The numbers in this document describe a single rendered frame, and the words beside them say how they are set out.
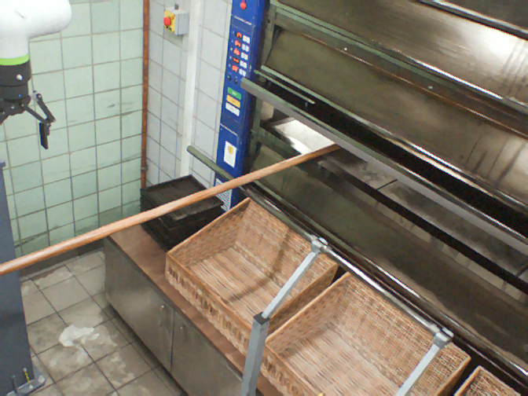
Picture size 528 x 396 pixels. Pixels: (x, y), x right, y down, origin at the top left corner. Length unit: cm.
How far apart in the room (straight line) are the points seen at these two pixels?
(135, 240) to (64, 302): 71
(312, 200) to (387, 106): 57
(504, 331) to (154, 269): 143
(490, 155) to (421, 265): 51
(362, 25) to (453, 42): 33
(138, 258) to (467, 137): 150
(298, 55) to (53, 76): 124
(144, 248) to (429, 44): 154
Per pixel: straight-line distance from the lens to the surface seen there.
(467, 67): 177
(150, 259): 256
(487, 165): 181
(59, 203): 321
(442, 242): 199
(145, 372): 288
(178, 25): 268
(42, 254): 167
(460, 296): 205
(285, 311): 217
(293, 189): 237
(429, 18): 186
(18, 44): 143
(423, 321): 167
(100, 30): 289
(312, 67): 215
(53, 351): 300
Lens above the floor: 227
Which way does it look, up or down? 34 degrees down
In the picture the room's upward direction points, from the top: 9 degrees clockwise
